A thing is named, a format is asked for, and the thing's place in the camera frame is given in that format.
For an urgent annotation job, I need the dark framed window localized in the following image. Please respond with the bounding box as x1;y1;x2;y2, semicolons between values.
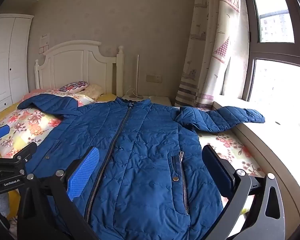
240;0;300;103

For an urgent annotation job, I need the white bed headboard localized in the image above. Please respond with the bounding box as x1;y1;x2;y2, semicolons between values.
34;40;125;98

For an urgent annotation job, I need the floral bed sheet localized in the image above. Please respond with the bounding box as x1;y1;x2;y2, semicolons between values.
0;90;265;240

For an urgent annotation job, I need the white nightstand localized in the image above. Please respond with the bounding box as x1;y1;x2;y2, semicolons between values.
122;95;172;107

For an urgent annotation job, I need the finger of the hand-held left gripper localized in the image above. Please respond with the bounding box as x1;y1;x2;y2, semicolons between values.
0;126;10;143
13;142;38;162

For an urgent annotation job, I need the blue quilted jacket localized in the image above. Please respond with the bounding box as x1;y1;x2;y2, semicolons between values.
17;94;265;240

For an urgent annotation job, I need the purple patterned pillow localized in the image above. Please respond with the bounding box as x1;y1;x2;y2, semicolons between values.
59;81;88;92

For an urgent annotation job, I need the beige pillow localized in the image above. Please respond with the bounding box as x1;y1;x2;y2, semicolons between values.
84;84;104;100

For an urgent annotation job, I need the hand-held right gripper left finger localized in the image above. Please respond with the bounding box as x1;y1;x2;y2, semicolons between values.
17;146;100;240

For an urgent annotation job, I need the printed curtain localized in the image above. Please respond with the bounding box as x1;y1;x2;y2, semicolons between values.
174;0;242;110

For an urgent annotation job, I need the paper wall notice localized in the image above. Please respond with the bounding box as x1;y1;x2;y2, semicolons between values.
39;33;50;54

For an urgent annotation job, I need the beige window sill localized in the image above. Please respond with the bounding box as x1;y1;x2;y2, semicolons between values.
212;100;300;220

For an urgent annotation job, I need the pink blanket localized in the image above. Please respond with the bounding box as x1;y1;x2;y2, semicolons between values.
22;89;60;100

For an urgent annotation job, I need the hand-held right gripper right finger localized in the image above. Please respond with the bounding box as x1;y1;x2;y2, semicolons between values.
202;144;287;240

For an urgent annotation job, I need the white wardrobe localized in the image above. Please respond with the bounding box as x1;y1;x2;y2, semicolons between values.
0;14;35;118

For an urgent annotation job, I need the beige wall socket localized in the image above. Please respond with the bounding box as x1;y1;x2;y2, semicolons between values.
146;74;163;83

